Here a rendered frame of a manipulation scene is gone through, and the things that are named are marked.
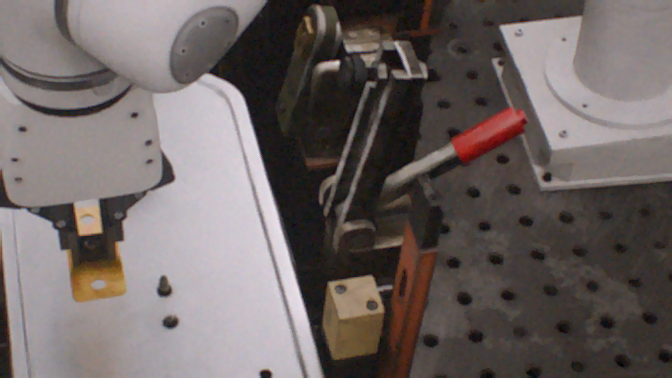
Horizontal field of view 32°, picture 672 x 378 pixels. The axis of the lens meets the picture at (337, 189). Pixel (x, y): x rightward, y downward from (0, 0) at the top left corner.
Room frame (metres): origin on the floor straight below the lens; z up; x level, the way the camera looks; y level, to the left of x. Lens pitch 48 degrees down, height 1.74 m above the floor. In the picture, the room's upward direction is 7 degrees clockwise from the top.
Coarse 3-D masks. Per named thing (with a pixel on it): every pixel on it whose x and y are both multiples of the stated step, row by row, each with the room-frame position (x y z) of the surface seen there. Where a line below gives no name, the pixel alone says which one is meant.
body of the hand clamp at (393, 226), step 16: (384, 208) 0.60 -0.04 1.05; (400, 208) 0.60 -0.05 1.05; (336, 224) 0.59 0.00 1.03; (384, 224) 0.58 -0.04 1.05; (400, 224) 0.58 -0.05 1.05; (384, 240) 0.57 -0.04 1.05; (400, 240) 0.57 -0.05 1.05; (336, 256) 0.57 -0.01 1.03; (352, 256) 0.55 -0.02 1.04; (368, 256) 0.56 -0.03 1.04; (384, 256) 0.56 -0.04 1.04; (320, 272) 0.60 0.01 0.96; (336, 272) 0.56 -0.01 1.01; (352, 272) 0.55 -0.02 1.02; (368, 272) 0.56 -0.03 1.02; (384, 272) 0.56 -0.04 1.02; (320, 288) 0.59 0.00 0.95; (384, 288) 0.56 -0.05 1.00; (384, 304) 0.57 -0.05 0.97; (384, 320) 0.56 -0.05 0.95; (368, 368) 0.57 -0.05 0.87
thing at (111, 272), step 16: (80, 208) 0.55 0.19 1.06; (96, 208) 0.56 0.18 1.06; (80, 224) 0.54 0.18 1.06; (96, 224) 0.54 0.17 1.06; (80, 240) 0.52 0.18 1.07; (96, 240) 0.52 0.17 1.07; (96, 256) 0.51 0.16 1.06; (80, 272) 0.50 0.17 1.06; (96, 272) 0.50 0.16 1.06; (112, 272) 0.50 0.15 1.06; (80, 288) 0.48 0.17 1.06; (112, 288) 0.49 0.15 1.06
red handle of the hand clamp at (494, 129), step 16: (512, 112) 0.62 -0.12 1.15; (480, 128) 0.61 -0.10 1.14; (496, 128) 0.61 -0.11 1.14; (512, 128) 0.61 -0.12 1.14; (448, 144) 0.61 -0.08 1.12; (464, 144) 0.60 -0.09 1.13; (480, 144) 0.60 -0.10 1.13; (496, 144) 0.60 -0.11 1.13; (416, 160) 0.60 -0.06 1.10; (432, 160) 0.60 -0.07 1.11; (448, 160) 0.60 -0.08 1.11; (464, 160) 0.60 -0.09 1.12; (400, 176) 0.59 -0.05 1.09; (432, 176) 0.59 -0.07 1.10; (384, 192) 0.58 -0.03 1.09; (400, 192) 0.59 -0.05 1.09; (336, 208) 0.58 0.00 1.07
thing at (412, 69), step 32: (352, 64) 0.57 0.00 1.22; (384, 64) 0.58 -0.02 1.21; (416, 64) 0.58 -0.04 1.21; (384, 96) 0.57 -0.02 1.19; (416, 96) 0.57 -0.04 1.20; (352, 128) 0.59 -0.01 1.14; (384, 128) 0.57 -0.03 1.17; (352, 160) 0.59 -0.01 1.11; (384, 160) 0.57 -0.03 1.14; (352, 192) 0.56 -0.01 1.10
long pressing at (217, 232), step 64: (192, 128) 0.71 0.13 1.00; (192, 192) 0.63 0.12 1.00; (256, 192) 0.64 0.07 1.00; (0, 256) 0.55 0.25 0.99; (64, 256) 0.55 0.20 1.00; (128, 256) 0.56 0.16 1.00; (192, 256) 0.57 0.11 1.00; (256, 256) 0.58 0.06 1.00; (64, 320) 0.49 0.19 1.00; (128, 320) 0.50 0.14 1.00; (192, 320) 0.51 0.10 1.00; (256, 320) 0.52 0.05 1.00
